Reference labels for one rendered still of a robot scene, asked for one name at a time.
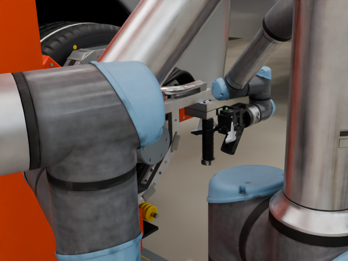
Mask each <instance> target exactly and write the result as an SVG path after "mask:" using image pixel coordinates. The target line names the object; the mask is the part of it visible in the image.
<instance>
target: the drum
mask: <svg viewBox="0 0 348 261"><path fill-rule="evenodd" d="M162 128H163V133H162V135H161V137H160V139H159V140H158V141H157V142H156V143H154V144H151V145H149V146H145V148H144V149H141V150H136V152H137V163H145V164H148V165H155V164H157V163H158V162H160V161H161V160H162V159H163V158H164V156H165V155H166V153H167V151H168V148H169V143H170V135H169V131H168V128H167V127H166V126H165V125H163V126H162Z"/></svg>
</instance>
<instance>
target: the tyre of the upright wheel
mask: <svg viewBox="0 0 348 261"><path fill-rule="evenodd" d="M79 23H82V24H79ZM73 24H77V25H73ZM69 25H72V26H69ZM66 26H69V27H67V28H64V29H61V28H63V27H66ZM120 28H121V27H119V26H115V25H110V24H99V23H85V22H73V21H57V22H56V21H55V22H49V23H44V24H41V25H39V35H40V40H42V39H43V38H45V37H46V36H48V35H49V34H51V33H53V32H55V31H56V30H59V29H61V30H59V31H57V32H55V33H54V34H52V35H50V36H48V37H47V38H46V39H44V40H43V41H42V42H41V52H42V55H46V56H49V57H51V58H52V59H53V60H54V61H55V62H56V63H58V64H59V65H60V66H61V67H63V66H64V64H65V63H66V61H67V58H68V57H69V56H70V55H71V53H72V52H73V51H74V50H79V49H86V48H92V47H98V46H104V45H108V44H109V43H110V42H111V41H112V39H113V38H114V36H115V35H116V33H117V32H118V31H119V29H120ZM145 166H146V164H145V165H144V167H143V168H142V170H141V172H140V173H139V174H138V176H137V181H138V179H139V177H140V175H141V174H142V172H143V170H144V168H145Z"/></svg>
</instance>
